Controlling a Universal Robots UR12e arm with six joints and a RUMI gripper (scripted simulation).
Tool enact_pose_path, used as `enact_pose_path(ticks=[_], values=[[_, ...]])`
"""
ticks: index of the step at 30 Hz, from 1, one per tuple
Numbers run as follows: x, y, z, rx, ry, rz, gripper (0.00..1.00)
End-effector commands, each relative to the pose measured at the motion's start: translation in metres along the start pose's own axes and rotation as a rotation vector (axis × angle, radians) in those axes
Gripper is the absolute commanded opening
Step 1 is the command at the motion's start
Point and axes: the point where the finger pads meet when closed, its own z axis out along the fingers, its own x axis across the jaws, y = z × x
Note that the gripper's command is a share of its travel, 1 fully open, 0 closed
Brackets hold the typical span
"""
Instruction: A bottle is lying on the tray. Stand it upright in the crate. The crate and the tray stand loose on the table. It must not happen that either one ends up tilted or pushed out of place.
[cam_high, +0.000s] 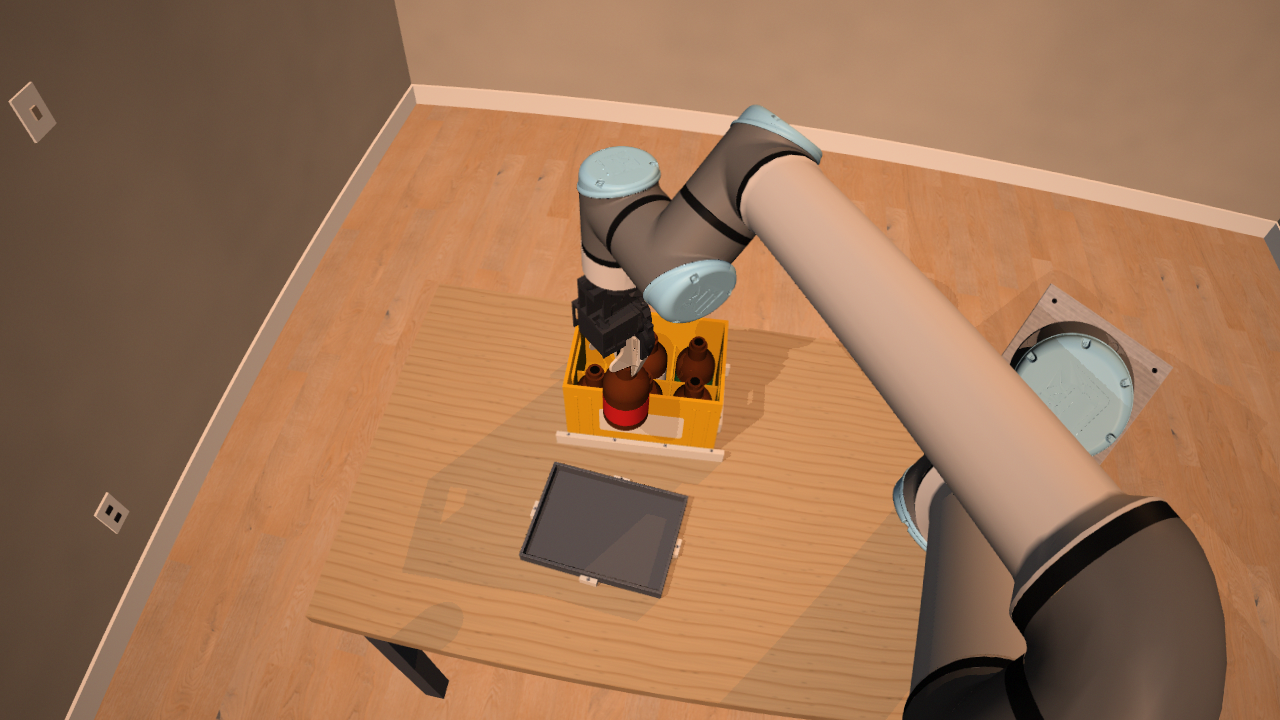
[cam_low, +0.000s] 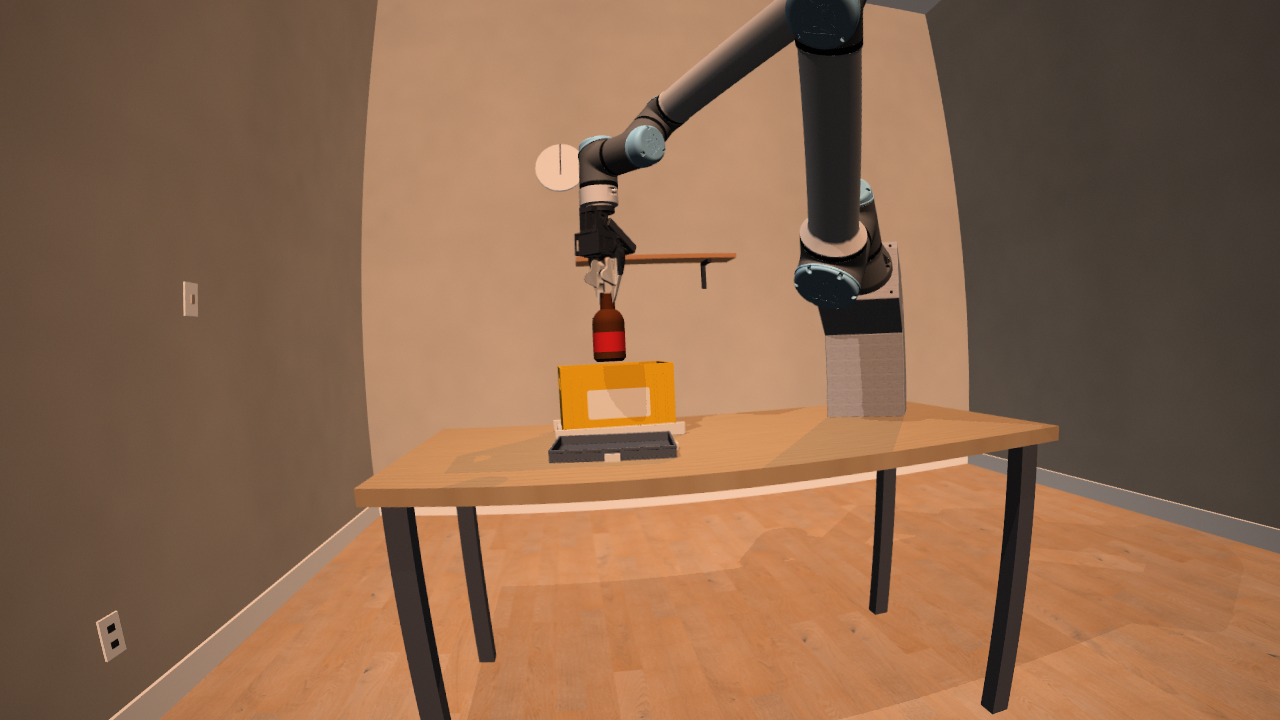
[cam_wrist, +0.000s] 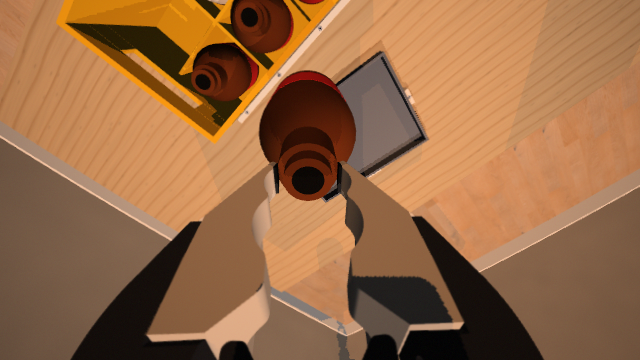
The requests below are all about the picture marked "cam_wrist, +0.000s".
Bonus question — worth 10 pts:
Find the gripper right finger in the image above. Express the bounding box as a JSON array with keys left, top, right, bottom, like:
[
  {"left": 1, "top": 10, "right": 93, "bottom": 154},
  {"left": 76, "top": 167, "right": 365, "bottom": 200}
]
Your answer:
[{"left": 337, "top": 161, "right": 544, "bottom": 360}]

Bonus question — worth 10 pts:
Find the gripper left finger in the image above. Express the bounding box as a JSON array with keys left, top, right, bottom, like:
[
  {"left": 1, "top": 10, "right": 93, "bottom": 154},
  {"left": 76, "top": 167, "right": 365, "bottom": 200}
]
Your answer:
[{"left": 71, "top": 162, "right": 279, "bottom": 360}]

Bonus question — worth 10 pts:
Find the yellow bottle crate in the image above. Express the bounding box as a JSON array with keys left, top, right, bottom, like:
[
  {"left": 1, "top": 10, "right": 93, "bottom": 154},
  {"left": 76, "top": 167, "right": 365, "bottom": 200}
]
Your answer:
[{"left": 56, "top": 0, "right": 339, "bottom": 143}]

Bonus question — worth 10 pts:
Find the dark grey rectangular tray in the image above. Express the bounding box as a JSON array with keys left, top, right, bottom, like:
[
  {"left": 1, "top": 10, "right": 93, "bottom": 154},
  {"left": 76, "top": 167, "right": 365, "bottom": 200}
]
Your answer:
[{"left": 335, "top": 52, "right": 429, "bottom": 178}]

